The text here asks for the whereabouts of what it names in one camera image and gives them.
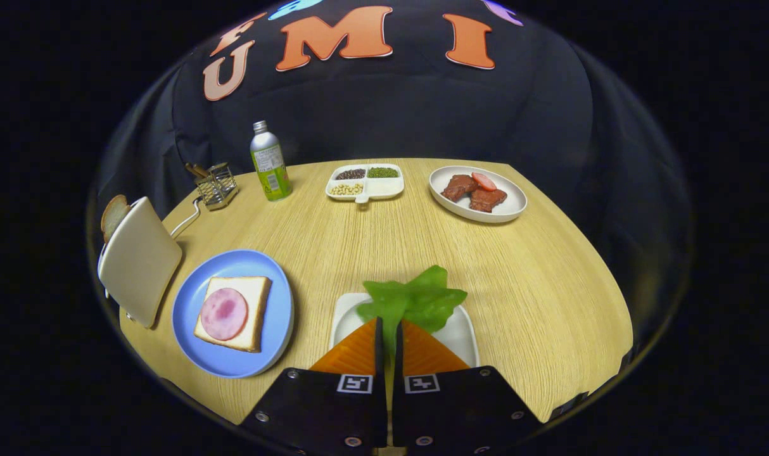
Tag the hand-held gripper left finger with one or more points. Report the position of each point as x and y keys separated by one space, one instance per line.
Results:
x=321 y=411

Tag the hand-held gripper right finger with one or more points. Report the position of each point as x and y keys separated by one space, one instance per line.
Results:
x=460 y=411

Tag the green lettuce leaf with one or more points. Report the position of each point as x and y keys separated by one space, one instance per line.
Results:
x=416 y=301

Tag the toasted bread slice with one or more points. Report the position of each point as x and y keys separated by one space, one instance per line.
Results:
x=113 y=215

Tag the white square plate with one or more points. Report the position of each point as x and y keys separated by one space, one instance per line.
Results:
x=346 y=323

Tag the blue round plate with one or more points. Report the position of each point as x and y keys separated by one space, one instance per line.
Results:
x=283 y=316

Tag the white bread slice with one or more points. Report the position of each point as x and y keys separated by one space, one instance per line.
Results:
x=258 y=297

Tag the pink ham slice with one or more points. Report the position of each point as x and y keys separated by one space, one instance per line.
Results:
x=224 y=313

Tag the brown meat slice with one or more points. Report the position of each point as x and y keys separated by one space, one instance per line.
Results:
x=488 y=200
x=458 y=187

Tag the white round plate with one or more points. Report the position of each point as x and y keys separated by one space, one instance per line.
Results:
x=514 y=202

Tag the pile of yellow beans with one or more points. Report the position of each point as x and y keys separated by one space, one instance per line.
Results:
x=346 y=189

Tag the pink sausage slice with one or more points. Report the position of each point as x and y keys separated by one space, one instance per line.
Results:
x=484 y=181

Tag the white divided dish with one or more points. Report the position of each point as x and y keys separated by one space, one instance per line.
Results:
x=384 y=188

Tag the white toaster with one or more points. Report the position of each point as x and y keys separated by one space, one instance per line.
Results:
x=140 y=263

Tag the pile of dark beans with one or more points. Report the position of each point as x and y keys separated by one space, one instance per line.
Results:
x=351 y=174

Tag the pile of green beans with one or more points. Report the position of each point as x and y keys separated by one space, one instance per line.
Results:
x=382 y=172

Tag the silver green bottle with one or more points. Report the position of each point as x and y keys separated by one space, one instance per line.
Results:
x=270 y=168

